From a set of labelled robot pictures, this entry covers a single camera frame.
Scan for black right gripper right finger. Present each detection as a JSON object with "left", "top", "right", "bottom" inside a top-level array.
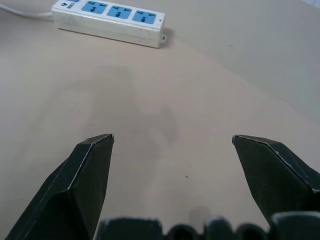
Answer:
[{"left": 231, "top": 134, "right": 320, "bottom": 227}]

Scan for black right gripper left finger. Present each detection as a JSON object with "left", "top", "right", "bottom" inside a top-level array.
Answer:
[{"left": 4, "top": 133, "right": 116, "bottom": 240}]

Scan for white power strip blue sockets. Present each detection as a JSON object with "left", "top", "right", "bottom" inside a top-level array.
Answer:
[{"left": 51, "top": 0, "right": 167, "bottom": 49}]

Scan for white power cable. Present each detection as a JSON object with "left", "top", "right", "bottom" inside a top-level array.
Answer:
[{"left": 0, "top": 4, "right": 53, "bottom": 18}]

